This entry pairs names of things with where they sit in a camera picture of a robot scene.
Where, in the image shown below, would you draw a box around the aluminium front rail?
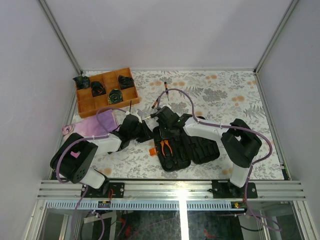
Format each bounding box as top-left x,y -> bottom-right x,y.
37,179 -> 307,202

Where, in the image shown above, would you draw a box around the orange wooden compartment tray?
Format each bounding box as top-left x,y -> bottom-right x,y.
75,67 -> 140,118

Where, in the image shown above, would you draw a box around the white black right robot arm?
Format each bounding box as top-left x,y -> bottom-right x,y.
150,106 -> 262,198

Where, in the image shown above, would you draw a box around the black plastic tool case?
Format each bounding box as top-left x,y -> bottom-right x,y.
152,113 -> 220,172

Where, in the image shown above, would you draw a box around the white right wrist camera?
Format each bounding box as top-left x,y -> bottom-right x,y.
159,105 -> 172,112

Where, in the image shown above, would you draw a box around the orange case latch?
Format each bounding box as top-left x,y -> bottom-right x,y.
149,147 -> 158,156

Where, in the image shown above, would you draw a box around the orange black needle-nose pliers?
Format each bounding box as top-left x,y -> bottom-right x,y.
160,139 -> 173,158

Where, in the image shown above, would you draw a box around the thick orange black screwdriver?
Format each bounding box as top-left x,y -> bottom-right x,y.
142,113 -> 157,121

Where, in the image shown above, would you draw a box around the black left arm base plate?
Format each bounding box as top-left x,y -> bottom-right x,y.
101,182 -> 125,200

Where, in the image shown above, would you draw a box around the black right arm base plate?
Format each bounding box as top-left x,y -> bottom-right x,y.
209,180 -> 258,199

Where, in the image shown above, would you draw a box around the dark rolled tape far left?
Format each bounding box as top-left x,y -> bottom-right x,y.
73,75 -> 91,90

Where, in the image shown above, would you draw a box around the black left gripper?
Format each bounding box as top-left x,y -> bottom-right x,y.
129,120 -> 157,144

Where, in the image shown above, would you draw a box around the purple cloth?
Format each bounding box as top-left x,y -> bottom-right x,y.
62,110 -> 119,140

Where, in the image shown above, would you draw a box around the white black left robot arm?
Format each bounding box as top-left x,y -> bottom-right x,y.
50,114 -> 153,198

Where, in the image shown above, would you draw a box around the grey slotted cable duct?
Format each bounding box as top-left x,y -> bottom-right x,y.
46,200 -> 245,211

